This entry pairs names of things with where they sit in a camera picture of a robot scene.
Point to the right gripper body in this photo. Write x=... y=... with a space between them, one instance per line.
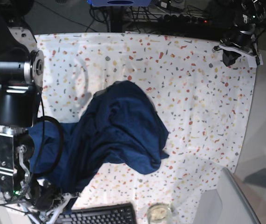
x=48 y=203

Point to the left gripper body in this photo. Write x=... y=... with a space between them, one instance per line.
x=238 y=38

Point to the navy blue t-shirt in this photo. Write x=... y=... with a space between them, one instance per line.
x=120 y=125

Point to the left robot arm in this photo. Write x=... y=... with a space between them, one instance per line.
x=248 y=13

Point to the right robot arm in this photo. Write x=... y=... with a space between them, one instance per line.
x=21 y=81

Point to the terrazzo patterned tablecloth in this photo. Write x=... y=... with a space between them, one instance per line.
x=204 y=105

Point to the black power strip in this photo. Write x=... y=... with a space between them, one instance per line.
x=183 y=18

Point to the black computer keyboard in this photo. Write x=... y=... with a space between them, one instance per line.
x=114 y=214

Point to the clear glass jar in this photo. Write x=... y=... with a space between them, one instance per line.
x=159 y=213

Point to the blue box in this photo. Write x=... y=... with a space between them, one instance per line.
x=118 y=3

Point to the grey laptop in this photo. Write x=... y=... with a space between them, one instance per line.
x=235 y=207

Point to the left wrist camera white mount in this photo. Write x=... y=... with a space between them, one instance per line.
x=254 y=58

